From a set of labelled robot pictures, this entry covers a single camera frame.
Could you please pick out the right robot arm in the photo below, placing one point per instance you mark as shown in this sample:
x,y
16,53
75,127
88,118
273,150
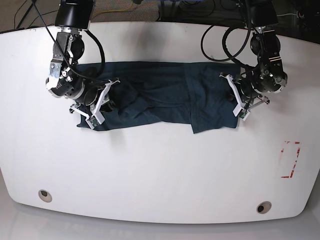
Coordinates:
x,y
66,79

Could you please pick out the dark teal t-shirt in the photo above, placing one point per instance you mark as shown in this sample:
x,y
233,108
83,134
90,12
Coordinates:
x,y
172,92

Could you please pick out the table cable grommet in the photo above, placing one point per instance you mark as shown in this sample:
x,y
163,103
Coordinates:
x,y
264,207
45,196

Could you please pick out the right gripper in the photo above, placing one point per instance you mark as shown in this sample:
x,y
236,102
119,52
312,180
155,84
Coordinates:
x,y
89,94

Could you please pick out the right table cable grommet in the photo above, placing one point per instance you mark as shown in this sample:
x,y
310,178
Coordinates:
x,y
264,207

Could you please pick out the red tape rectangle marking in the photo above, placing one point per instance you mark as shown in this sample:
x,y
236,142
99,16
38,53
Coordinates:
x,y
289,156

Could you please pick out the left table cable grommet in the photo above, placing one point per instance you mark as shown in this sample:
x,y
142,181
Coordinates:
x,y
45,196

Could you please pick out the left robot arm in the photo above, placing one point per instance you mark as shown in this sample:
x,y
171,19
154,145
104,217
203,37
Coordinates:
x,y
268,75

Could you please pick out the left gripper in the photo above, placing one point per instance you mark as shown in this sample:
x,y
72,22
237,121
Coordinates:
x,y
248,90

